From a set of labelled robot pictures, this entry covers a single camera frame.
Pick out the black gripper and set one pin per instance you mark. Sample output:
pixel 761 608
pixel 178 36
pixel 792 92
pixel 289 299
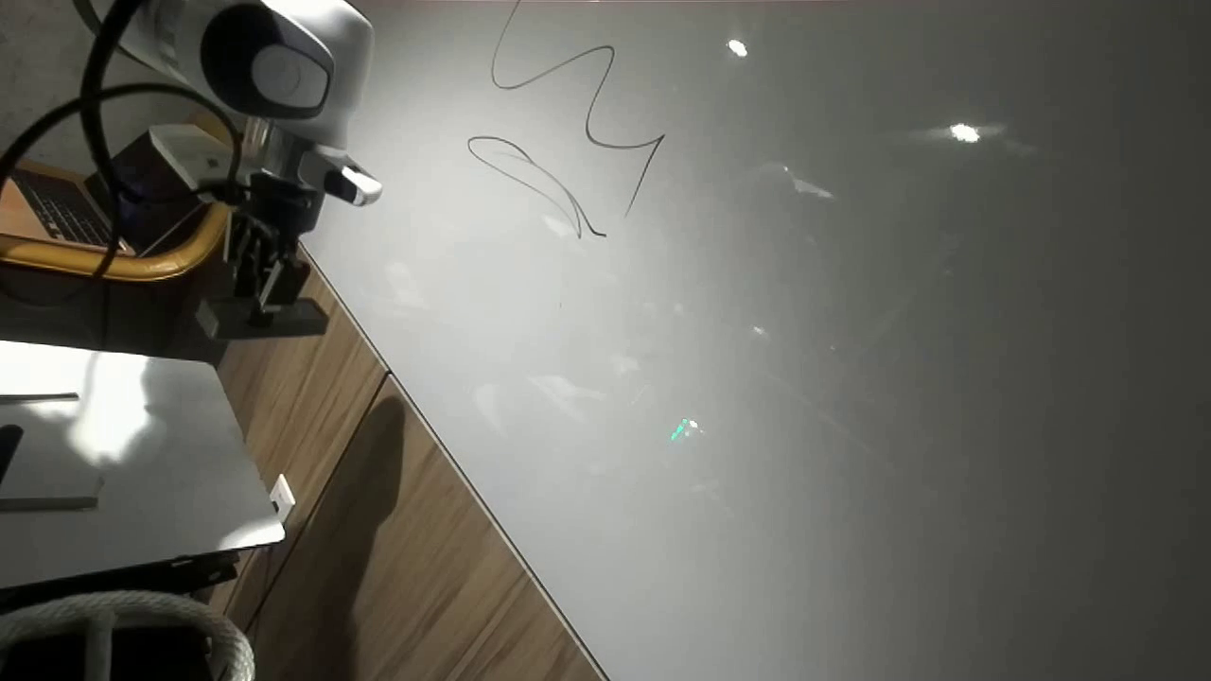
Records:
pixel 269 203

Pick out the black foam eraser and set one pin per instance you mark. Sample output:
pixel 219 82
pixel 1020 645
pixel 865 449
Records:
pixel 252 323

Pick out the yellow wooden chair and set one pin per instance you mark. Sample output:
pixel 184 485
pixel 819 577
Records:
pixel 77 262

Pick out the white slotted platform board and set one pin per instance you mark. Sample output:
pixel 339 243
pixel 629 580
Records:
pixel 153 454

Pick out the small white label tag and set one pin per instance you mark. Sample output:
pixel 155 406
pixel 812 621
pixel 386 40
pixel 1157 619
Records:
pixel 282 498

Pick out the open laptop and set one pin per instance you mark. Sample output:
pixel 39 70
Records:
pixel 52 210

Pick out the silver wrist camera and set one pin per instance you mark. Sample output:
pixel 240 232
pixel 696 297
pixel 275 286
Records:
pixel 354 181

